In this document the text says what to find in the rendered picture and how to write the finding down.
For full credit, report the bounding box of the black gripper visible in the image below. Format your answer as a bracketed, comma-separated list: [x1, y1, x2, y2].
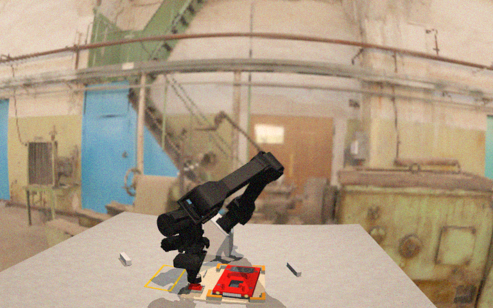
[173, 228, 210, 282]

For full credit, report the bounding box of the black tyre with grey hub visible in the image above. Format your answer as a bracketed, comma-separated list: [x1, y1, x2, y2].
[187, 273, 202, 284]

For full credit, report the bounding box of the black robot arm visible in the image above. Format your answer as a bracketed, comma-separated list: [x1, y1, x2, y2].
[157, 151, 284, 253]

